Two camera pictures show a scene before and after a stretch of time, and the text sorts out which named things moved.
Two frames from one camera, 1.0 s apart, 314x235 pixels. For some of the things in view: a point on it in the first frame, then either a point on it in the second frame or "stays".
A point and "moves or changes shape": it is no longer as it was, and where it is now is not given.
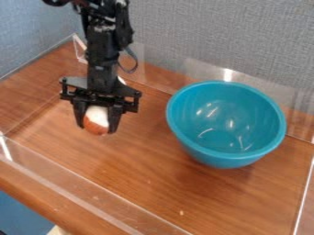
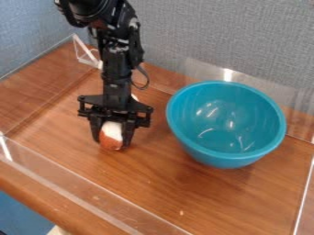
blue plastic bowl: x=232 y=123 stays
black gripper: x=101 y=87 → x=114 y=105
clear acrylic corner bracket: x=81 y=49 stays
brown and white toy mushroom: x=97 y=118 moves or changes shape
